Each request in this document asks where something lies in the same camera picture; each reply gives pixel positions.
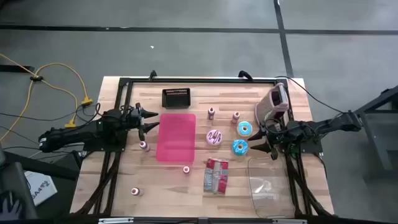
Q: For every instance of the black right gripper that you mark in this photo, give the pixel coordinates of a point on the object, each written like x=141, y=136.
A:
x=276, y=133

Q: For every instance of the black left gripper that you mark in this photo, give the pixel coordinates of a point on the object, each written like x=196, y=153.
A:
x=136, y=119

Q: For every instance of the blue frosted donut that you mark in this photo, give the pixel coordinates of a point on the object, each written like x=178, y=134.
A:
x=240, y=131

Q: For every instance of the blue donut white drizzle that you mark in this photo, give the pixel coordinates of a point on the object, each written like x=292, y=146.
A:
x=235, y=151

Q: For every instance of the orange food colouring bottle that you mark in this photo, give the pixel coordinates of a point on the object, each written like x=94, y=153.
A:
x=186, y=169
x=235, y=117

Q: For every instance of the pink donut chocolate drizzle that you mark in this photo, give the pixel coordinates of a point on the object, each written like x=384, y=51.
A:
x=210, y=140

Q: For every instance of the red silver candy package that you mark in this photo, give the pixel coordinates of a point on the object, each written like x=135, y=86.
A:
x=216, y=177

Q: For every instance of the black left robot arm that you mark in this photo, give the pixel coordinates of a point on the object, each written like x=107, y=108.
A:
x=93, y=132

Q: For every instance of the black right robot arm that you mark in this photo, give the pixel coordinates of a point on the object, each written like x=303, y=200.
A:
x=326, y=124

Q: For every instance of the pink translucent plastic tray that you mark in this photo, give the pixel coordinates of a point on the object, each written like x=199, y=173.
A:
x=176, y=137

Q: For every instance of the black mesh basket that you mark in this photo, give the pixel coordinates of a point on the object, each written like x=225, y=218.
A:
x=176, y=99

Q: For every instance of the clear plastic container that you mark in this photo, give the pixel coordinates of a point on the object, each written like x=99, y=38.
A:
x=273, y=199

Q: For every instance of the black side table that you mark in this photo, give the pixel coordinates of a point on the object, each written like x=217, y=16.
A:
x=56, y=171

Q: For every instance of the black metal stand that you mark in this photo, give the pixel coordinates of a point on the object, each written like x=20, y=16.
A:
x=381, y=98

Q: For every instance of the white printed box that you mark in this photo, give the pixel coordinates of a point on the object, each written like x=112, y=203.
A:
x=40, y=186

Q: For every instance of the black flat bar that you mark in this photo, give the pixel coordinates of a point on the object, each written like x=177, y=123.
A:
x=15, y=68

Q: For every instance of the person's hand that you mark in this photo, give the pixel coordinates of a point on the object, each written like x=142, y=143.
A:
x=11, y=210

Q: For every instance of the black metal table frame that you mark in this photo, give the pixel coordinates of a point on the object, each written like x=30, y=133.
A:
x=202, y=81

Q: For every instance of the silver metal bracket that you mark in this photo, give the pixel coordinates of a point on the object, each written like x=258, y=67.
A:
x=116, y=220
x=289, y=221

